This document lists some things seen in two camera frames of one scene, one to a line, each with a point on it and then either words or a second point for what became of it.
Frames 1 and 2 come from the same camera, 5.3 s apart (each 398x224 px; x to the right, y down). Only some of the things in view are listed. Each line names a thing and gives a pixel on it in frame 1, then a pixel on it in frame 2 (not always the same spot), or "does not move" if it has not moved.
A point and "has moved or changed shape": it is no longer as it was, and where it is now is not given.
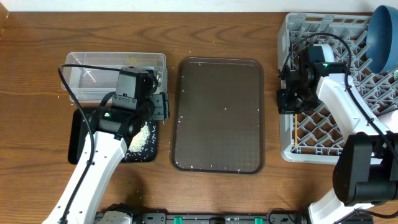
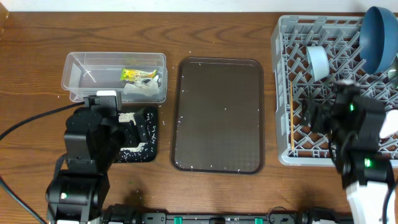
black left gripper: x=161 y=104 -> x=129 y=140
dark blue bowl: x=382 y=39 has moved or changed shape
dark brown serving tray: x=217 y=116 does not move
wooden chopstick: x=296 y=130 -> x=291 y=114
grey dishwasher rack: x=311 y=137 does not move
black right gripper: x=286 y=107 -> x=322 y=110
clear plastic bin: x=88 y=84 does not move
